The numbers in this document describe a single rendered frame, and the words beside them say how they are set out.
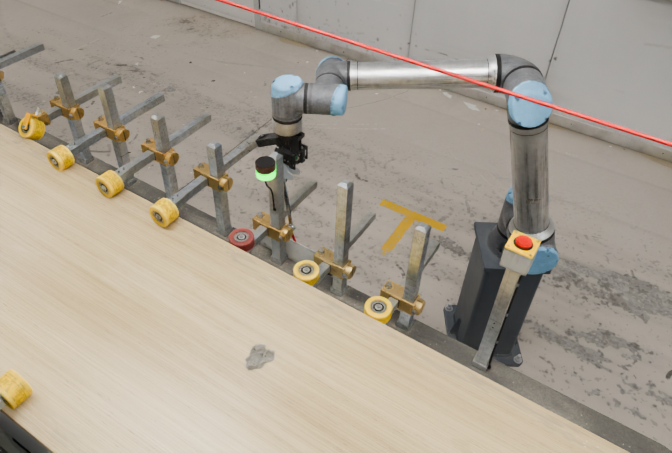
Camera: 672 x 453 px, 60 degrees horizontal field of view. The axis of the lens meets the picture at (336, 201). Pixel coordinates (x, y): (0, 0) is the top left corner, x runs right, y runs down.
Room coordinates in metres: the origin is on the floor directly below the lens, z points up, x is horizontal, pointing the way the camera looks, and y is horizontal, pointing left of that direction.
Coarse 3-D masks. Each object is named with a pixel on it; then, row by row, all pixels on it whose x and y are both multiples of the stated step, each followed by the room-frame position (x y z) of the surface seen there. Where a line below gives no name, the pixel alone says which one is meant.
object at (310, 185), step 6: (312, 180) 1.66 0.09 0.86; (306, 186) 1.62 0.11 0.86; (312, 186) 1.63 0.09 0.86; (300, 192) 1.59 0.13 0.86; (306, 192) 1.59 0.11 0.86; (294, 198) 1.55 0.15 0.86; (300, 198) 1.56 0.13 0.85; (294, 204) 1.53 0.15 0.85; (258, 228) 1.39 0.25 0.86; (264, 228) 1.39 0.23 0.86; (258, 234) 1.36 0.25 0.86; (264, 234) 1.38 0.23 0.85; (258, 240) 1.35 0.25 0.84
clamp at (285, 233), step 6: (264, 216) 1.44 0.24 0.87; (258, 222) 1.42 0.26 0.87; (264, 222) 1.41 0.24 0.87; (270, 222) 1.41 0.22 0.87; (270, 228) 1.39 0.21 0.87; (276, 228) 1.39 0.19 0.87; (282, 228) 1.39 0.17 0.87; (288, 228) 1.39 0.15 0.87; (270, 234) 1.39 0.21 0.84; (276, 234) 1.38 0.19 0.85; (282, 234) 1.37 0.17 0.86; (288, 234) 1.38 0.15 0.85; (276, 240) 1.38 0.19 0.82; (282, 240) 1.37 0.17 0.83; (288, 240) 1.38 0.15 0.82
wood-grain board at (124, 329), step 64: (0, 128) 1.83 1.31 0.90; (0, 192) 1.47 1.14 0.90; (64, 192) 1.48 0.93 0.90; (128, 192) 1.50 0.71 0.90; (0, 256) 1.18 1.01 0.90; (64, 256) 1.19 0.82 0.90; (128, 256) 1.20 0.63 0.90; (192, 256) 1.22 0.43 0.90; (0, 320) 0.95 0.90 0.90; (64, 320) 0.96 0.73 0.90; (128, 320) 0.97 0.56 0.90; (192, 320) 0.98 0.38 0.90; (256, 320) 0.99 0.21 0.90; (320, 320) 1.00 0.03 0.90; (64, 384) 0.77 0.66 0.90; (128, 384) 0.77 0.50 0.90; (192, 384) 0.78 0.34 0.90; (256, 384) 0.79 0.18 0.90; (320, 384) 0.80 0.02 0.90; (384, 384) 0.81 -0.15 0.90; (448, 384) 0.82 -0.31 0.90; (64, 448) 0.61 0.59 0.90; (128, 448) 0.61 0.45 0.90; (192, 448) 0.62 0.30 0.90; (256, 448) 0.63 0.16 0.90; (320, 448) 0.63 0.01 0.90; (384, 448) 0.64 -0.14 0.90; (448, 448) 0.65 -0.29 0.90; (512, 448) 0.66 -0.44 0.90; (576, 448) 0.66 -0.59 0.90
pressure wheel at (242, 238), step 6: (240, 228) 1.34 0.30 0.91; (234, 234) 1.31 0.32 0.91; (240, 234) 1.31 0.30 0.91; (246, 234) 1.32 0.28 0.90; (252, 234) 1.32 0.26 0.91; (234, 240) 1.29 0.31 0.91; (240, 240) 1.29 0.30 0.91; (246, 240) 1.29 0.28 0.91; (252, 240) 1.29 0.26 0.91; (240, 246) 1.27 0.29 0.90; (246, 246) 1.27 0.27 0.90; (252, 246) 1.29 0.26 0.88
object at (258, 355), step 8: (264, 344) 0.91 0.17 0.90; (256, 352) 0.88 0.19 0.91; (264, 352) 0.87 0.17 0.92; (272, 352) 0.88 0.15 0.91; (248, 360) 0.86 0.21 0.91; (256, 360) 0.86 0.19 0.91; (264, 360) 0.86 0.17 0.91; (272, 360) 0.86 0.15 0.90; (248, 368) 0.83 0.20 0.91; (256, 368) 0.84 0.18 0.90
